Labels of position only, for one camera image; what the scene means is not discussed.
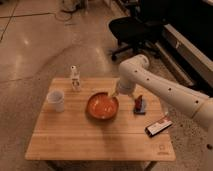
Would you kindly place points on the orange bowl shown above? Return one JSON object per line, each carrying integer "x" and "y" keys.
{"x": 101, "y": 106}

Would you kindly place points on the red and blue stapler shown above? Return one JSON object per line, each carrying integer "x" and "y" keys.
{"x": 140, "y": 105}

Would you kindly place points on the white plastic cup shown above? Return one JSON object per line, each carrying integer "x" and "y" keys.
{"x": 56, "y": 99}

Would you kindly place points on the wooden table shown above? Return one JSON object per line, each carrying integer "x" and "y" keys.
{"x": 73, "y": 135}

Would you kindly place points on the white and black desk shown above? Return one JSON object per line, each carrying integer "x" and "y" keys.
{"x": 188, "y": 36}

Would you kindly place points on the black and red box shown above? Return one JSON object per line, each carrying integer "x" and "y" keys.
{"x": 158, "y": 126}

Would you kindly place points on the black office chair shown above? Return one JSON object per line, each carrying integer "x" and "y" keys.
{"x": 144, "y": 25}

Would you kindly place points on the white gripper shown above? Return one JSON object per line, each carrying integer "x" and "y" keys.
{"x": 124, "y": 88}

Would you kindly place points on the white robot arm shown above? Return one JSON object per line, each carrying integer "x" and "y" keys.
{"x": 196, "y": 105}

